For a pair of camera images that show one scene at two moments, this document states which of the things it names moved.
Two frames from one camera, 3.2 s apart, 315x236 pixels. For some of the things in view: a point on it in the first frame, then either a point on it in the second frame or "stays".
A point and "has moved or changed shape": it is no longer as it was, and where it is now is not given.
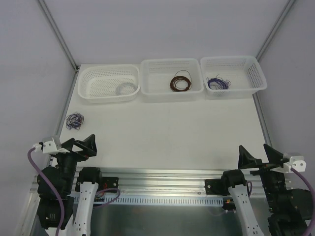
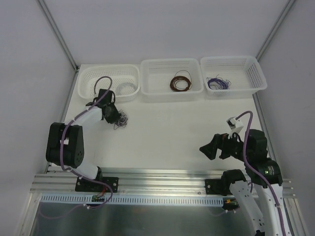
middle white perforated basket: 171,80 stays
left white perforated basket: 97,83 stays
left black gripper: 74,152 -> 112,115
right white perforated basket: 244,73 stays
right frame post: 274,30 stays
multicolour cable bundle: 74,121 has moved or changed shape
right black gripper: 261,167 -> 220,145
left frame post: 59,35 stays
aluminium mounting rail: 171,181 stays
